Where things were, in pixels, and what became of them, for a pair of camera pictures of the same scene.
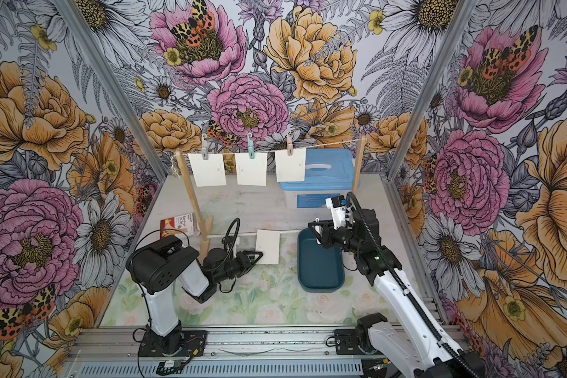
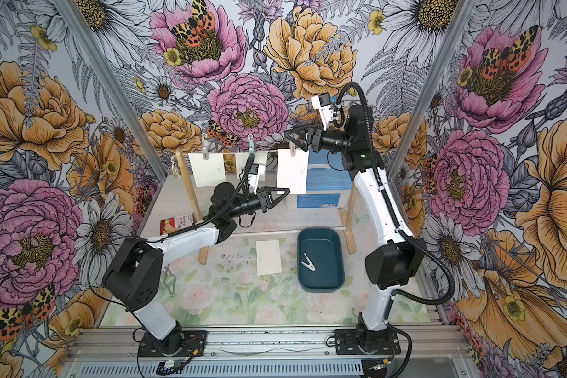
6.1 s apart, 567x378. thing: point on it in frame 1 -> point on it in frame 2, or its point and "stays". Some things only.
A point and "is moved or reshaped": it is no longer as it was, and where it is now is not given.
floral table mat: (267, 294) stays
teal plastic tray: (320, 269) stays
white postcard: (290, 168) is moved or reshaped
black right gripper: (327, 233) -> (305, 146)
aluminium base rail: (235, 351) stays
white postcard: (208, 172) stays
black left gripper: (245, 260) -> (268, 190)
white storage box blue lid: (328, 172) stays
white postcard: (268, 242) is moved or reshaped
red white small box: (179, 226) stays
